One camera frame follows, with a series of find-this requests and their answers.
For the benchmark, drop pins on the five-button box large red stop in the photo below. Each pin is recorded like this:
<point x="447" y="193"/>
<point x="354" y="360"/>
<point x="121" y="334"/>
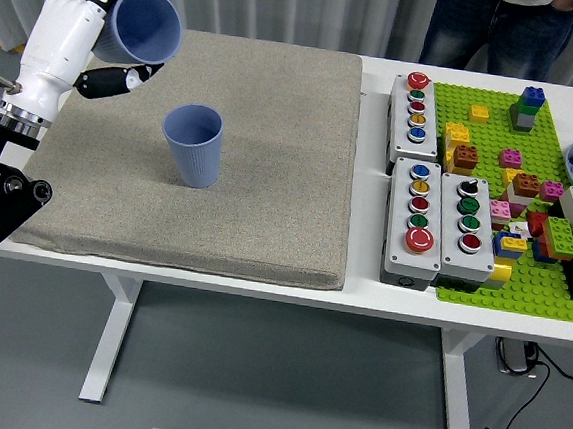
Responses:
<point x="410" y="260"/>

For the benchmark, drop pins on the green toy brick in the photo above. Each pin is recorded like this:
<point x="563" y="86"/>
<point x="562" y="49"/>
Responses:
<point x="559" y="237"/>

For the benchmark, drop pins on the five-button grey control box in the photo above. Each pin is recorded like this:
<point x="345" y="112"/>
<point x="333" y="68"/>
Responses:
<point x="415" y="145"/>

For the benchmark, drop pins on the blue green grey brick tower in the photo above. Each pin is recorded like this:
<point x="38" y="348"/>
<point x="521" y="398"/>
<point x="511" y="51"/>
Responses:
<point x="525" y="115"/>

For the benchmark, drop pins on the red toy brick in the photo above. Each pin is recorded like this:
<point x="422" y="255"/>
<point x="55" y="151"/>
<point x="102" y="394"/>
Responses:
<point x="535" y="223"/>

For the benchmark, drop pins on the four-button box black selector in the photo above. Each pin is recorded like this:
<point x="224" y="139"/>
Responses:
<point x="468" y="263"/>

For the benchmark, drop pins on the white table leg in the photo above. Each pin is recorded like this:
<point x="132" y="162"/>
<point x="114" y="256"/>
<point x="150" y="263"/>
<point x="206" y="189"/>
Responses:
<point x="106" y="349"/>
<point x="456" y="400"/>

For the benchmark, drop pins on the white curtain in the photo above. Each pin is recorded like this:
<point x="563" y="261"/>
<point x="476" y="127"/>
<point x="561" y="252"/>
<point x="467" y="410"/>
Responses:
<point x="285" y="3"/>

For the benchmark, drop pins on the person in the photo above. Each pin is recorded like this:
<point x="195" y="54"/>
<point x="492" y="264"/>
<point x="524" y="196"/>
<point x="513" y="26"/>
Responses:
<point x="522" y="39"/>

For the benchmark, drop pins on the grey-brown fabric mat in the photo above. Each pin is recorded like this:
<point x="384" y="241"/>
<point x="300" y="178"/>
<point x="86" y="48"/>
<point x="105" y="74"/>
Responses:
<point x="251" y="161"/>

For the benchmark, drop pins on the pink toy brick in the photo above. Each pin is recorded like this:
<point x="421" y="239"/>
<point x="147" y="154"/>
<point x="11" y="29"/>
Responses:
<point x="552" y="191"/>
<point x="510" y="159"/>
<point x="499" y="211"/>

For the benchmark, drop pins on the yellow grey toy brick stack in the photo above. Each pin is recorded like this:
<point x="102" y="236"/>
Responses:
<point x="501" y="272"/>

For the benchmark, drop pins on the green toy brick baseplate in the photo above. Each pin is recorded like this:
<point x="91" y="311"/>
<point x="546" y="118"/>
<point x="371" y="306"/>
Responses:
<point x="494" y="137"/>

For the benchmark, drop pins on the white power strip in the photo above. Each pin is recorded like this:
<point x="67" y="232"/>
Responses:
<point x="515" y="357"/>

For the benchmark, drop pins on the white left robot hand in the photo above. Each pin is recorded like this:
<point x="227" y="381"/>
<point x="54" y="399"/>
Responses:
<point x="61" y="39"/>

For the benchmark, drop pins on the blue ribbed plastic cup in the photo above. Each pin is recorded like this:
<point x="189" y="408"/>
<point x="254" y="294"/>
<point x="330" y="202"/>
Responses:
<point x="147" y="24"/>
<point x="196" y="161"/>

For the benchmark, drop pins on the blue yellow toy brick stack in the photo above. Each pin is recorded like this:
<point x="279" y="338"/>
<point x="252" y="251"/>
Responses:
<point x="509" y="245"/>

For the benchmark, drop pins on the brown toy brick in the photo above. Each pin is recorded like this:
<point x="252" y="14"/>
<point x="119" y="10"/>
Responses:
<point x="466" y="158"/>
<point x="526" y="185"/>

